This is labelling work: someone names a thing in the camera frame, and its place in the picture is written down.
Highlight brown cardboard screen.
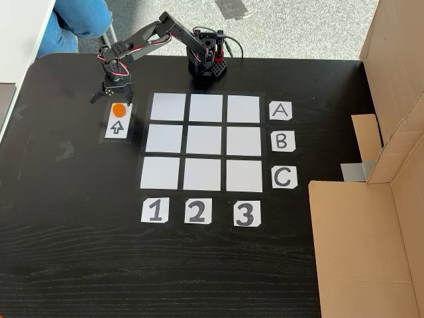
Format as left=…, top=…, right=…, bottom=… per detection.
left=307, top=95, right=424, bottom=318
left=350, top=0, right=424, bottom=164

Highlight paper sheet number 3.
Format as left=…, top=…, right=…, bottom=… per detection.
left=233, top=200, right=262, bottom=228

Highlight black red clamp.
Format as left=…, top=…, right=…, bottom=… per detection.
left=211, top=28, right=230, bottom=66

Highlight white table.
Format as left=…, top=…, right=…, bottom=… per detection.
left=0, top=0, right=58, bottom=144

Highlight paper sheet letter A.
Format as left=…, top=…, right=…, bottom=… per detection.
left=268, top=101, right=293, bottom=121

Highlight grid of nine white squares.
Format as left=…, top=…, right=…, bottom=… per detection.
left=137, top=91, right=266, bottom=195

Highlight thin cable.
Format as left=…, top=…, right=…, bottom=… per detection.
left=222, top=35, right=244, bottom=60

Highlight paper sheet number 1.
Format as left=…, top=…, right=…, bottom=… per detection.
left=140, top=197, right=170, bottom=224

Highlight paper sheet number 2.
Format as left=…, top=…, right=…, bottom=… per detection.
left=184, top=197, right=213, bottom=225

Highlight person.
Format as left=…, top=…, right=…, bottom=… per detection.
left=35, top=0, right=114, bottom=60

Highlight white arrow paper sheet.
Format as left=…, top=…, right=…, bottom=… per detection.
left=104, top=101, right=132, bottom=140

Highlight paper sheet letter C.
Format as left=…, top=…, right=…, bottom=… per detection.
left=271, top=166, right=298, bottom=190

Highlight white chair leg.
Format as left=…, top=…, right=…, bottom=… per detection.
left=104, top=23, right=119, bottom=48

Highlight clear tape scraps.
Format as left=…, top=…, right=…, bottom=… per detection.
left=55, top=141, right=76, bottom=162

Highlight paper sheet letter B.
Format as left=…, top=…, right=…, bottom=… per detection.
left=270, top=131, right=297, bottom=153

